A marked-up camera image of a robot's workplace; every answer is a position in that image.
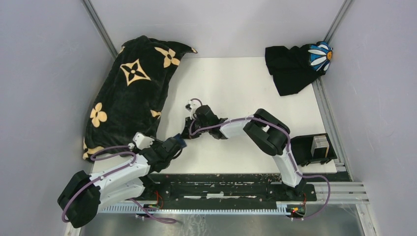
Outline black blanket with beige flowers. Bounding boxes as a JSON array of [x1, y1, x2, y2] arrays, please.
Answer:
[[83, 35, 197, 161]]

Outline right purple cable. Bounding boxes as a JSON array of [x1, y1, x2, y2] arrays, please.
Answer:
[[189, 97, 331, 221]]

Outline stack of credit cards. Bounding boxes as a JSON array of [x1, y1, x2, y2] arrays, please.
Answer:
[[311, 135, 330, 159]]

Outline aluminium frame rails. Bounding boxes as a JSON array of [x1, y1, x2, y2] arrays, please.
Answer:
[[66, 154, 370, 236]]

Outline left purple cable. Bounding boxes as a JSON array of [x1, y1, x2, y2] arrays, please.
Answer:
[[61, 145, 178, 225]]

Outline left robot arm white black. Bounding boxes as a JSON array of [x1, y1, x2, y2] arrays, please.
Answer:
[[57, 132, 186, 228]]

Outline blue leather card holder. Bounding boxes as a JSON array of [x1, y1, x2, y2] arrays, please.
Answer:
[[173, 133, 187, 148]]

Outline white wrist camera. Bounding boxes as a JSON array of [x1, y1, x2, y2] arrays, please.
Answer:
[[185, 100, 200, 113], [128, 132, 155, 150]]

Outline purple cable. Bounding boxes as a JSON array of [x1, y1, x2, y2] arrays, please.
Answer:
[[189, 97, 331, 221], [61, 145, 178, 225]]

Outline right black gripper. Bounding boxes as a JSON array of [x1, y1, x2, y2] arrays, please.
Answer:
[[180, 116, 210, 140]]

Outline black cloth with blue flower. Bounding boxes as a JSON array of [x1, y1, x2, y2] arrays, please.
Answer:
[[265, 41, 333, 96]]

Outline black card tray stand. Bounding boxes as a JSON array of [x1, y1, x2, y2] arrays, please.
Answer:
[[291, 133, 337, 167]]

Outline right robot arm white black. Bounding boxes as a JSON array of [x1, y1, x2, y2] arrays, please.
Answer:
[[181, 100, 306, 201]]

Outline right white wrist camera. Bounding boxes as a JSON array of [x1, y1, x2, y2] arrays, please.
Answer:
[[185, 100, 200, 113]]

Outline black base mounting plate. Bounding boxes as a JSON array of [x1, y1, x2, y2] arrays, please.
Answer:
[[136, 182, 317, 210]]

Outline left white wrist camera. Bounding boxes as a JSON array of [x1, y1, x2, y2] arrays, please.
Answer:
[[128, 132, 155, 150]]

